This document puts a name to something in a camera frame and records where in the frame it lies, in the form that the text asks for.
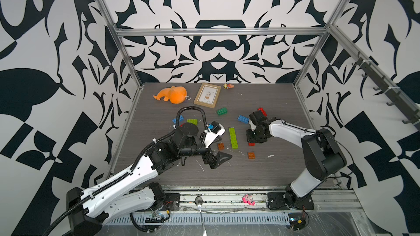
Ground orange square lego left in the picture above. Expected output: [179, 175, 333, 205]
[217, 143, 225, 150]

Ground wooden picture frame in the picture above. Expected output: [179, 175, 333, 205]
[194, 83, 222, 109]

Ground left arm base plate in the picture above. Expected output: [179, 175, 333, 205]
[155, 193, 180, 212]

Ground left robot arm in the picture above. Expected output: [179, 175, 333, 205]
[44, 106, 232, 236]

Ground lime lego brick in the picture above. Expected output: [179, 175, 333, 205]
[187, 119, 198, 126]
[229, 127, 238, 149]

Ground pink toy on rail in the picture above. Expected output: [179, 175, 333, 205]
[242, 194, 255, 206]

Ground small toy figure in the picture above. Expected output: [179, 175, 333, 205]
[224, 84, 234, 89]

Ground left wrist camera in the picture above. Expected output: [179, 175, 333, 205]
[203, 121, 225, 148]

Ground dark green lego brick centre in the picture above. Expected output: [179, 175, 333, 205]
[216, 107, 228, 116]

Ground metal spoon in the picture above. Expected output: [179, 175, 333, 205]
[195, 196, 207, 236]

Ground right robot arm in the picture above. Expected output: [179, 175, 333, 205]
[246, 110, 347, 209]

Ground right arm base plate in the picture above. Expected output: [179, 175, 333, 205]
[267, 192, 315, 210]

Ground wall hook rack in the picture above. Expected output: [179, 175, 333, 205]
[352, 51, 420, 131]

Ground orange plush toy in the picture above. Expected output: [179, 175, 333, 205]
[153, 86, 188, 104]

